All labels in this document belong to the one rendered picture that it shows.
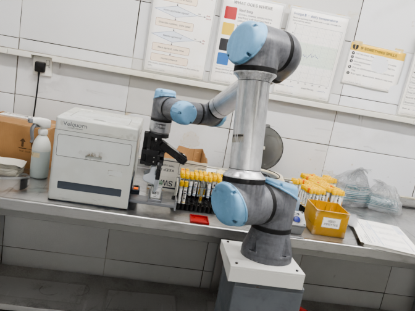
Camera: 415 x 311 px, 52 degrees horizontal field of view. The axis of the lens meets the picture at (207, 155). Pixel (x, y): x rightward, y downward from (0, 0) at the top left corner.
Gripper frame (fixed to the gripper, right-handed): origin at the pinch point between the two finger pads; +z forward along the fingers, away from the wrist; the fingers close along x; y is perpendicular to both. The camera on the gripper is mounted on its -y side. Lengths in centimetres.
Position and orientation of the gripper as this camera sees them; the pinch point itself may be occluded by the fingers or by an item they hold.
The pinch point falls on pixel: (156, 187)
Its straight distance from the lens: 158.0
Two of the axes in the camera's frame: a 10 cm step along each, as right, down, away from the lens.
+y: -9.8, -1.5, -1.1
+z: -1.7, 9.6, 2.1
